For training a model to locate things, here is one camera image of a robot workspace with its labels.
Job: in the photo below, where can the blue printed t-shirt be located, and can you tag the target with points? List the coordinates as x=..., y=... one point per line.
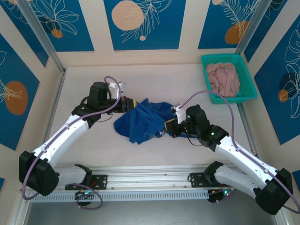
x=143, y=122

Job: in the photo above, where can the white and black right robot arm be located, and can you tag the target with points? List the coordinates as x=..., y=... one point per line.
x=243, y=157

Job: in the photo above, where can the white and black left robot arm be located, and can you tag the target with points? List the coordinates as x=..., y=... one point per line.
x=61, y=136

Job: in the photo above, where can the crumpled pink cloth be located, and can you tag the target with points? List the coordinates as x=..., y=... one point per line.
x=222, y=77

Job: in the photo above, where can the blue poster with white flower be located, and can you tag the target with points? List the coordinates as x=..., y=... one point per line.
x=77, y=39

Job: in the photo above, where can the teal plastic mesh basket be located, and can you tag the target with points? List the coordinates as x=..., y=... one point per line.
x=246, y=77

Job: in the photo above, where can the blue poster with beige circle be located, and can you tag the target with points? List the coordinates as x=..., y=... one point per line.
x=164, y=35

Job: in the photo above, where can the small circuit board with LEDs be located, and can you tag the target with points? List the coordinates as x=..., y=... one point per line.
x=218, y=195
x=85, y=194

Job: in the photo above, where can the blue poster with orange circle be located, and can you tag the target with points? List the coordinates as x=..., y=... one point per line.
x=16, y=70

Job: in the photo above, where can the grey metal sheet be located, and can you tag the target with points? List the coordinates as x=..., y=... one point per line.
x=150, y=215

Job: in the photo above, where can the blue poster with fern leaf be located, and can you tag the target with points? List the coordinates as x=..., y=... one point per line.
x=208, y=21

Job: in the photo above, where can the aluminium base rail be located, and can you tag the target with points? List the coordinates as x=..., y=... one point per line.
x=150, y=178

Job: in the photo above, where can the aluminium corner post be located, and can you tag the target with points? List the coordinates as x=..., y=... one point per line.
x=252, y=23
x=44, y=35

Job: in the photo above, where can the blue floral wall poster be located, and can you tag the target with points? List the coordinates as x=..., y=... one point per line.
x=28, y=32
x=267, y=18

